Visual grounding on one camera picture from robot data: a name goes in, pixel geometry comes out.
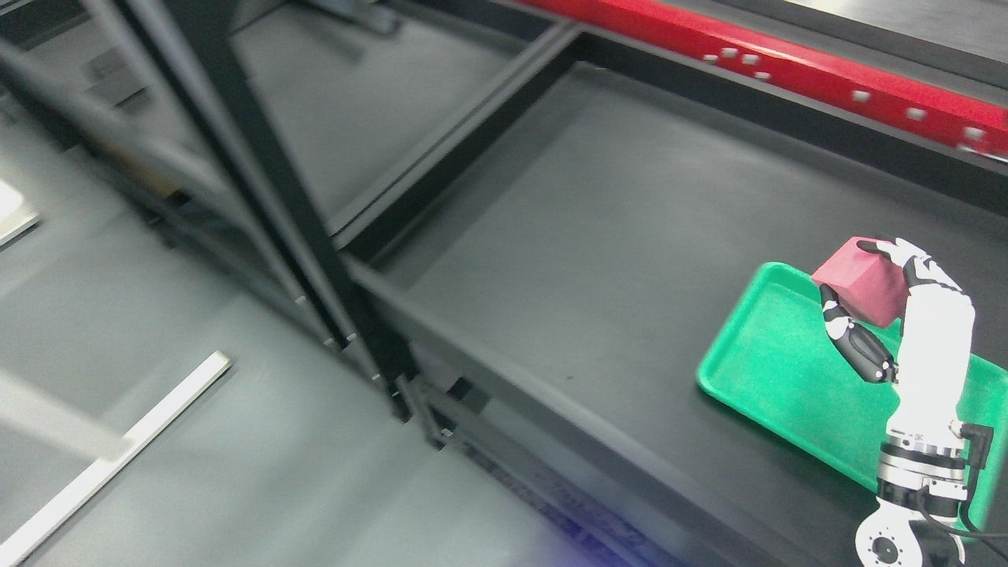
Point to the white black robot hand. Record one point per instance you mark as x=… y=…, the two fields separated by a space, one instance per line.
x=924 y=354

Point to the pink foam block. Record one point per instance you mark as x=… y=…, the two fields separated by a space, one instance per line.
x=869 y=286

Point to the green plastic tray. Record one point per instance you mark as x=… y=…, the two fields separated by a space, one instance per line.
x=772 y=362

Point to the black metal left shelf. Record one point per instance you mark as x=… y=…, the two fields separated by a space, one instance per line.
x=310 y=125

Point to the red metal conveyor beam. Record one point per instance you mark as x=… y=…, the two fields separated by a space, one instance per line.
x=930 y=111

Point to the white table leg base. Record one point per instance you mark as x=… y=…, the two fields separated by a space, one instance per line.
x=48 y=420

